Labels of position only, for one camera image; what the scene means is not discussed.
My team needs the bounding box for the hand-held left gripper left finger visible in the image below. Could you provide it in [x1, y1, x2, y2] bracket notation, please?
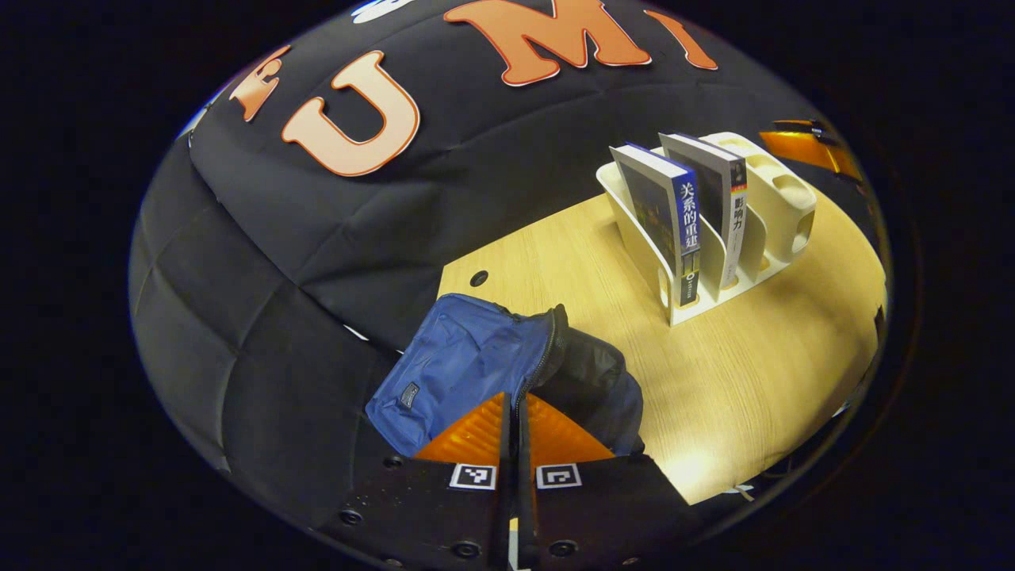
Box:
[317, 391, 512, 571]

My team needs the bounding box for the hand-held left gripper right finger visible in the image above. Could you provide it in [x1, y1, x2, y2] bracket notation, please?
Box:
[515, 393, 699, 571]

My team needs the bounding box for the white bookshelf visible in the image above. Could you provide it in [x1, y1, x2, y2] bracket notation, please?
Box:
[596, 132, 818, 328]

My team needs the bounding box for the white grey book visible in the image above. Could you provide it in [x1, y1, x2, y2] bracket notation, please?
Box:
[658, 132, 749, 290]

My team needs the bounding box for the blue schoolbag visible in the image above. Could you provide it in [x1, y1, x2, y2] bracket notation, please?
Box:
[365, 293, 645, 459]

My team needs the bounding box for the blue spine book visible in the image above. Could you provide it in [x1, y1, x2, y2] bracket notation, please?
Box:
[609, 143, 703, 308]

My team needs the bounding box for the black backdrop cloth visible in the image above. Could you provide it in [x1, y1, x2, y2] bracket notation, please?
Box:
[131, 0, 841, 524]

